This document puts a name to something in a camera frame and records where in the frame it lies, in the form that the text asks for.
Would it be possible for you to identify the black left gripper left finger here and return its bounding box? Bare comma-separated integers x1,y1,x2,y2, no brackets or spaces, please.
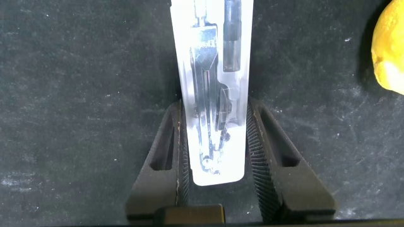
126,98,191,222

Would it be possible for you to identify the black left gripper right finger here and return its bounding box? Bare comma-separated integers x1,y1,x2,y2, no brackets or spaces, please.
246,97,337,223

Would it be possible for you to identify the clear compass case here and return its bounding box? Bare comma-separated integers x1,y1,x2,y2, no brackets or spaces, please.
169,0,255,187

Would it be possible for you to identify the yellow lemon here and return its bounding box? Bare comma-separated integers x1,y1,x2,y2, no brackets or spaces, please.
371,0,404,96

